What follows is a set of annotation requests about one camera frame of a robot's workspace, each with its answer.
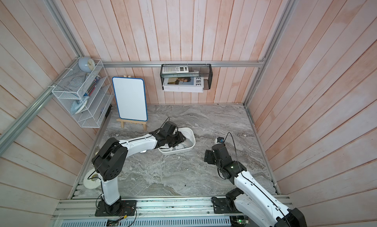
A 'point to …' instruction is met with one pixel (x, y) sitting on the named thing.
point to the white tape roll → (92, 179)
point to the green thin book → (180, 75)
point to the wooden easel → (131, 121)
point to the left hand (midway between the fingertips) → (184, 141)
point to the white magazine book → (184, 84)
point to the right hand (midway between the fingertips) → (211, 151)
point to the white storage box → (187, 144)
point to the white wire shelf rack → (87, 96)
